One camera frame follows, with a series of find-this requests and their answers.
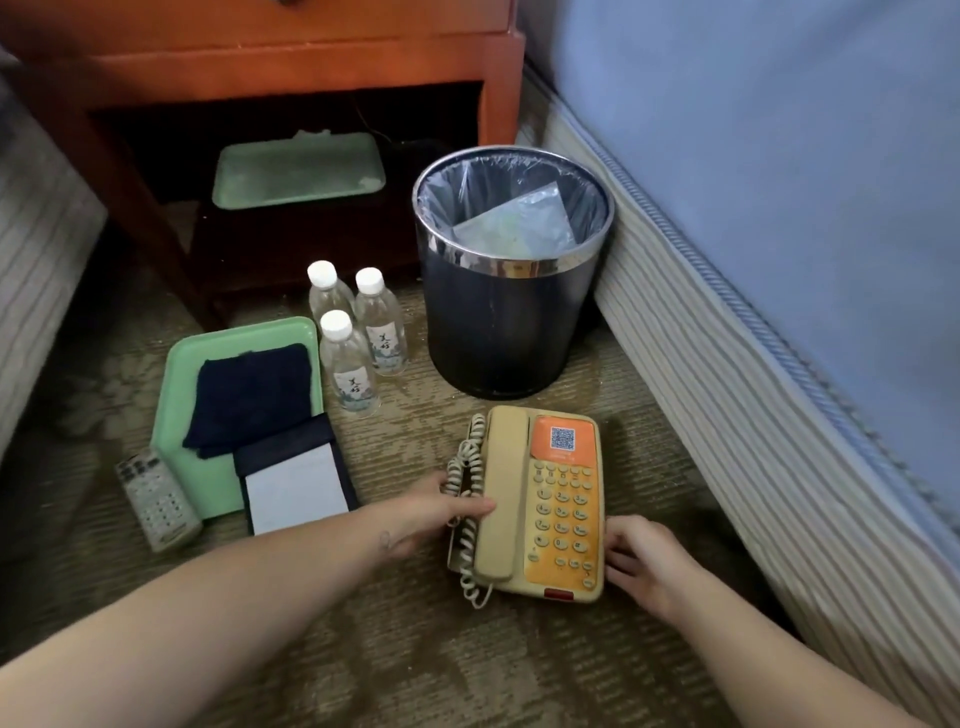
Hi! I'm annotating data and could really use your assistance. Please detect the person's left forearm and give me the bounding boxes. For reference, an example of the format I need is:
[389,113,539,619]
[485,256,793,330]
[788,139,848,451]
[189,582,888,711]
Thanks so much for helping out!
[0,504,410,728]

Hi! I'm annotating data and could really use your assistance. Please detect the beige coiled telephone cord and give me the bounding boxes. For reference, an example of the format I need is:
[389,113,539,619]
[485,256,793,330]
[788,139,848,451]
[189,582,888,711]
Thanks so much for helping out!
[441,414,496,610]

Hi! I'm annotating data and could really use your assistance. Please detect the person's right hand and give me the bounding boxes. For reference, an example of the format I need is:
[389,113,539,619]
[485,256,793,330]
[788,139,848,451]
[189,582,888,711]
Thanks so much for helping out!
[603,514,703,624]

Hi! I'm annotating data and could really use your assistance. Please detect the white paper notepad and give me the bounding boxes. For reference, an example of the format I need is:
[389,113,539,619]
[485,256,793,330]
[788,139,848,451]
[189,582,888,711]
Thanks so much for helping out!
[245,441,351,537]

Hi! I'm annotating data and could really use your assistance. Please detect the person's left hand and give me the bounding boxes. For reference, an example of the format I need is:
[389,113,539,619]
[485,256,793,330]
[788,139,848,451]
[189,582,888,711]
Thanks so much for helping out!
[378,471,498,561]

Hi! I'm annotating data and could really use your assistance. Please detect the clear plastic bin liner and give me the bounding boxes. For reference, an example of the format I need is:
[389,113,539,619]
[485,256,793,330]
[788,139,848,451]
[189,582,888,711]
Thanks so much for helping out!
[414,149,611,258]

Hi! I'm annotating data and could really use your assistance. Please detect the grey striped mattress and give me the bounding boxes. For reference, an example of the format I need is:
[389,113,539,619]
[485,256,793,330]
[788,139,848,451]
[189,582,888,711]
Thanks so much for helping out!
[0,52,111,460]

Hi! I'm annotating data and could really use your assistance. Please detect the beige telephone with orange keypad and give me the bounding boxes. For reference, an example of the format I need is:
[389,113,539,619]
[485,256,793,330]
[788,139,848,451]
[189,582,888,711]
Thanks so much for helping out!
[447,405,606,605]

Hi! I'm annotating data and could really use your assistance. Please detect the black bin with chrome rim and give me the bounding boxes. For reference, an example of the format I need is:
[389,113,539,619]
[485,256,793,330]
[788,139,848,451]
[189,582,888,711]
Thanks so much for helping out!
[411,146,616,401]

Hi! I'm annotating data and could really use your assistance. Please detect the person's right forearm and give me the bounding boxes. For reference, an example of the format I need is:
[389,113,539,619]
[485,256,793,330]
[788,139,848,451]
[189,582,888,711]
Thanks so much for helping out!
[661,582,913,728]

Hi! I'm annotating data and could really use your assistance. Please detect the dark blue folded cloth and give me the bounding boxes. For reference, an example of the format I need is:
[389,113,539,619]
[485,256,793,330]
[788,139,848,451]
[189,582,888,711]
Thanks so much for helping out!
[182,343,315,461]

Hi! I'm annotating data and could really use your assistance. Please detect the striped mattress with blue piping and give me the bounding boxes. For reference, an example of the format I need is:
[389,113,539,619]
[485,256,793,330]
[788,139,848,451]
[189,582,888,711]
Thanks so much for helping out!
[516,66,960,728]

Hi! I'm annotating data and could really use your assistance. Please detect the clear plastic bag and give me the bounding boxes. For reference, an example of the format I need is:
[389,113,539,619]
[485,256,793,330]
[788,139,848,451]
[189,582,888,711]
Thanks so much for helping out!
[450,182,581,258]

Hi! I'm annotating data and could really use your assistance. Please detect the wooden nightstand drawer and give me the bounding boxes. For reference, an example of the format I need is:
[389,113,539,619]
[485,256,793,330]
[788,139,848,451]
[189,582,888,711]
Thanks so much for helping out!
[0,0,520,33]

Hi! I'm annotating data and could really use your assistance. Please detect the beige telephone handset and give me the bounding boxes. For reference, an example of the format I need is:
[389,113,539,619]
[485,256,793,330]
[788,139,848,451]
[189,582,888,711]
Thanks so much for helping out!
[474,408,535,585]

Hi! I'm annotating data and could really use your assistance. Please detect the orange-brown wooden nightstand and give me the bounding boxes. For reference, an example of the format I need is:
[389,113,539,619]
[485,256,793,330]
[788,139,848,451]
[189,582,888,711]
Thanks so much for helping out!
[0,0,526,331]

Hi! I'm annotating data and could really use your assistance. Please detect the grey remote control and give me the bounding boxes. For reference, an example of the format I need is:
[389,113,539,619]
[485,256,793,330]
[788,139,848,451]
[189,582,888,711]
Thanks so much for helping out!
[114,448,204,555]

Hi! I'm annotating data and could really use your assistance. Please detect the dark blue notepad holder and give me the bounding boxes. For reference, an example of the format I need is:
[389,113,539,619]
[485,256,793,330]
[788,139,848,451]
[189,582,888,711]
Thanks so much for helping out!
[233,413,360,537]

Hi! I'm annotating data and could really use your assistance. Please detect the clear water bottle white cap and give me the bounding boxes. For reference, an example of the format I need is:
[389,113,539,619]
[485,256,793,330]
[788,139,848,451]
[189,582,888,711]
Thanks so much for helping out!
[318,309,382,419]
[352,267,410,378]
[306,260,357,325]

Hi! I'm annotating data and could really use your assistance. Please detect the green plastic tray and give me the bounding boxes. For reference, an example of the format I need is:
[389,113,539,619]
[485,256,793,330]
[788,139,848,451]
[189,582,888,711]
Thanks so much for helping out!
[211,132,387,210]
[150,315,325,521]

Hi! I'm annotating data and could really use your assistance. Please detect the blue bed sheet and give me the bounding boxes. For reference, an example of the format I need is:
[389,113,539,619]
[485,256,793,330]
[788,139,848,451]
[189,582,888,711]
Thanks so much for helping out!
[517,0,960,530]

